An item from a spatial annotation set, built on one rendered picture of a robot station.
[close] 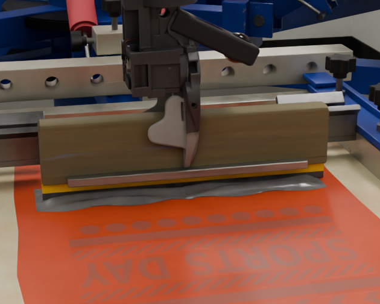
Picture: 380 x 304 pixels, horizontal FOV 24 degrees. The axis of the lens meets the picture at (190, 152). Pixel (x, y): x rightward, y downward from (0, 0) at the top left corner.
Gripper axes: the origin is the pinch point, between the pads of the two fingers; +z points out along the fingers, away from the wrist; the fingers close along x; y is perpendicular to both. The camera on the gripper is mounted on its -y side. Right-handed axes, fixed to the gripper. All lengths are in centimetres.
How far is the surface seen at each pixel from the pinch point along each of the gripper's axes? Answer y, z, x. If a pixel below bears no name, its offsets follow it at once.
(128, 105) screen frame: 3.9, 1.1, -23.8
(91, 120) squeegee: 11.7, -5.4, 0.7
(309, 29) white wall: -169, 89, -419
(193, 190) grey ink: -0.1, 4.5, 1.9
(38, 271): 19.8, 4.3, 18.2
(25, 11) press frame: 16, -2, -83
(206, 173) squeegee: -1.5, 2.0, 2.9
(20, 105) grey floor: 15, 101, -349
